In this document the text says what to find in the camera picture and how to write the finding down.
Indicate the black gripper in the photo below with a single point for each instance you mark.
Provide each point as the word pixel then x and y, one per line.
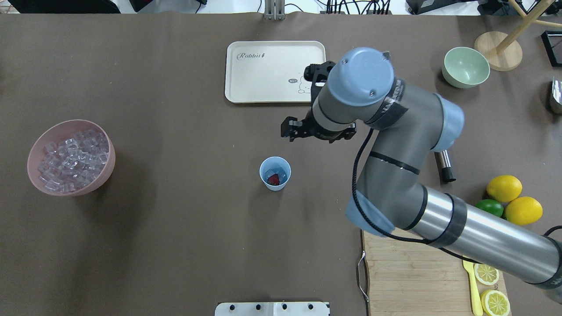
pixel 306 128

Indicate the light blue plastic cup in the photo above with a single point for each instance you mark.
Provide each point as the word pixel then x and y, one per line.
pixel 275 172

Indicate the red strawberry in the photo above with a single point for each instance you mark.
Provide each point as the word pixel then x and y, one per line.
pixel 273 180

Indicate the steel muddler with black tip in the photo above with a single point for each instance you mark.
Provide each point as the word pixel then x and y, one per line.
pixel 444 166

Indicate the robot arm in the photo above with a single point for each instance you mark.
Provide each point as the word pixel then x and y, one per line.
pixel 406 123

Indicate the wooden cup tree stand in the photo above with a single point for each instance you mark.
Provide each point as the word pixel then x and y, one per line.
pixel 501 51

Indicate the steel ice scoop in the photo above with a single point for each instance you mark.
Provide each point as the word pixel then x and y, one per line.
pixel 555 98

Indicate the pink bowl of ice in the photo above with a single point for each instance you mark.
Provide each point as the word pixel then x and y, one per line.
pixel 72 158

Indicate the cream rabbit tray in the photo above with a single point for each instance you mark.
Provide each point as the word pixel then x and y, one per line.
pixel 270 71

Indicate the mint green bowl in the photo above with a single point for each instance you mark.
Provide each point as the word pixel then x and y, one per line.
pixel 464 67

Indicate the green lime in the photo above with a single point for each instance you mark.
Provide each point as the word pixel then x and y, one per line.
pixel 491 206

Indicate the yellow lemon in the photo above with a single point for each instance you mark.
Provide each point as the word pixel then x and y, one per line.
pixel 504 188
pixel 523 211

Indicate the lemon slice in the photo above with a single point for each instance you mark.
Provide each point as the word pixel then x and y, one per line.
pixel 486 274
pixel 495 303

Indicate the yellow plastic knife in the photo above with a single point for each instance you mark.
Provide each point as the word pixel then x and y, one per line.
pixel 476 306

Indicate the black glass tray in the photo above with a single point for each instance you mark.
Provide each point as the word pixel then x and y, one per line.
pixel 552 41

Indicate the aluminium frame post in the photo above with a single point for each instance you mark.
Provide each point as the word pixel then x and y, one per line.
pixel 274 10

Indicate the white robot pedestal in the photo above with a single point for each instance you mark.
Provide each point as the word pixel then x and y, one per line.
pixel 273 309

